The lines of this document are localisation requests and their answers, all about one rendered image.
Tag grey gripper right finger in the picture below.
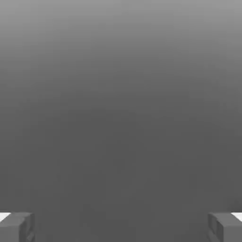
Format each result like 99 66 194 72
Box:
207 212 242 242

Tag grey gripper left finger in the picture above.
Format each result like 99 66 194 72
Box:
0 212 36 242

